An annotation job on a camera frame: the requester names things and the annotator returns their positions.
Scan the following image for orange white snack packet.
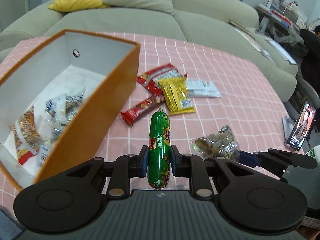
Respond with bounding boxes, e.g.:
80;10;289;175
10;105;43;165

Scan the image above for smartphone on stand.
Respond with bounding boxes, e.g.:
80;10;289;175
281;100;316;151

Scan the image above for beige sofa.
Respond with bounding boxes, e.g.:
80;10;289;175
1;0;298;101

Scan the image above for green sausage snack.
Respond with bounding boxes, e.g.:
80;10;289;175
147;108;170;190

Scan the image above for yellow snack packet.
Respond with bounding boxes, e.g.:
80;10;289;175
158;76;196;115

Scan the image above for clear nut snack bag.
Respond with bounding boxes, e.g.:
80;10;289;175
189;125;240;161

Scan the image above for papers on sofa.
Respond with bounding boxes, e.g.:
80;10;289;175
228;20;297;65

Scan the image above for blue white snack packet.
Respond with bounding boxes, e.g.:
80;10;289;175
36;93;84;144

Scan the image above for red chocolate wafer bar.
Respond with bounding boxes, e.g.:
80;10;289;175
120;94;165;126

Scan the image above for cluttered desk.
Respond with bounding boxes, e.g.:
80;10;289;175
255;0;307;50

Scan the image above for orange storage box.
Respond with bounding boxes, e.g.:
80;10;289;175
1;29;140;190

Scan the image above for red silver snack packet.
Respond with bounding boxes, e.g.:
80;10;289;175
136;63;188;95

